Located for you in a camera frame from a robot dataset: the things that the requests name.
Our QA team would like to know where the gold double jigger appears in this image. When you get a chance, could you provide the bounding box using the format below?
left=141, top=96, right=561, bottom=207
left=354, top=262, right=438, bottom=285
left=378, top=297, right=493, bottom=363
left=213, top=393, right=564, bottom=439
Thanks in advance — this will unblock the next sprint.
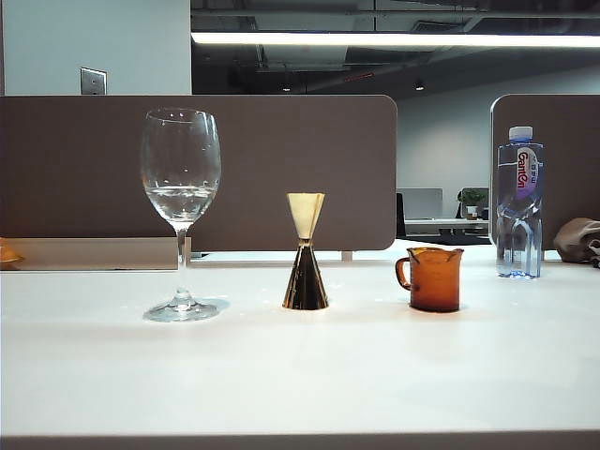
left=281, top=192, right=329, bottom=311

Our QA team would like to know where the small amber measuring cup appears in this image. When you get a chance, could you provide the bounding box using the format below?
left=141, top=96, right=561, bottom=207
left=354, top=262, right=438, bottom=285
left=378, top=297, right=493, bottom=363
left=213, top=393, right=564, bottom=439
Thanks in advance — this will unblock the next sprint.
left=395, top=247, right=465, bottom=312

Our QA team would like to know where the clear wine glass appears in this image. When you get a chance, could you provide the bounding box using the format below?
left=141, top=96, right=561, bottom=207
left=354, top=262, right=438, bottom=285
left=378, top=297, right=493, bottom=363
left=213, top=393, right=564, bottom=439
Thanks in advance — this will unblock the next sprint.
left=139, top=107, right=222, bottom=323

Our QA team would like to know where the clear Ganten water bottle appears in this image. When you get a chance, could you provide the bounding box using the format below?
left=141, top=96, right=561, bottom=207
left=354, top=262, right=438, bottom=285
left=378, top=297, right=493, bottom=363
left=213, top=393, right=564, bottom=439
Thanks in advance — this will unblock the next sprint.
left=495, top=125, right=546, bottom=280

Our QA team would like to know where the wide brown desk partition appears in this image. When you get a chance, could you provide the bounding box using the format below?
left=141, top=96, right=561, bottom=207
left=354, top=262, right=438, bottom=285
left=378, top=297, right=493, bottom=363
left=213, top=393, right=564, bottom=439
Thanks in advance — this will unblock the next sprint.
left=0, top=94, right=398, bottom=252

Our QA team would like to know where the grey background screen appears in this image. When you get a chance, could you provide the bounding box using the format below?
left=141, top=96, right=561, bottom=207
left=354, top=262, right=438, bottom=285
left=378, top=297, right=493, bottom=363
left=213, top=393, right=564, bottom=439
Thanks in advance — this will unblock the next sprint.
left=397, top=187, right=443, bottom=220

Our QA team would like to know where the white background desk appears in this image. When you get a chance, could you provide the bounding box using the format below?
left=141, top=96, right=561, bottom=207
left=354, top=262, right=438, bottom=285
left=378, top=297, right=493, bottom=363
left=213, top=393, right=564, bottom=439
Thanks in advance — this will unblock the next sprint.
left=403, top=217, right=491, bottom=236

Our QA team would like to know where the small potted plant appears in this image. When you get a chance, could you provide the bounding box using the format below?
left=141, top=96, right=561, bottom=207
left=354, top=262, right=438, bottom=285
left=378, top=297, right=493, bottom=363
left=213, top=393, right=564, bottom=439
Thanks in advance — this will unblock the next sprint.
left=457, top=187, right=488, bottom=220

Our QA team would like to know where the long ceiling light strip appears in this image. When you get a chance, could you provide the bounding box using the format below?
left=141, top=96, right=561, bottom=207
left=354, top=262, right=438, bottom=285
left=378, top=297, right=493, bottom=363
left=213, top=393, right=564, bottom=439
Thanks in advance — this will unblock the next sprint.
left=189, top=31, right=600, bottom=48

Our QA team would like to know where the beige cloth bag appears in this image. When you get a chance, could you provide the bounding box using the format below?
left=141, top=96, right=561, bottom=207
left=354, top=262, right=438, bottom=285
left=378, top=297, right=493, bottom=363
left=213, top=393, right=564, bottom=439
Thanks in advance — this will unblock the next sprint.
left=552, top=217, right=600, bottom=269

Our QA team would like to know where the orange object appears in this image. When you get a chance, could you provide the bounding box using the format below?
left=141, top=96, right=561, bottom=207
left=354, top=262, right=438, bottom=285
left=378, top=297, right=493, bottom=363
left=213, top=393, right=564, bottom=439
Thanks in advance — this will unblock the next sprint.
left=0, top=237, right=24, bottom=271

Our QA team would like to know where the beige desk rail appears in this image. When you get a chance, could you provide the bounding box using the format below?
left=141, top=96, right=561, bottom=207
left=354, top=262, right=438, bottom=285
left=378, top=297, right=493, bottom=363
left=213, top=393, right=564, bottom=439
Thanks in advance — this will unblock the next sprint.
left=0, top=236, right=192, bottom=272

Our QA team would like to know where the silver wall switch plate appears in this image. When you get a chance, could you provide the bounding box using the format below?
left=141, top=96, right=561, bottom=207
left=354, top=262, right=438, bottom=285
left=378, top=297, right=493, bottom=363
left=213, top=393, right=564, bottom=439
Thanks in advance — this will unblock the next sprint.
left=79, top=67, right=108, bottom=96

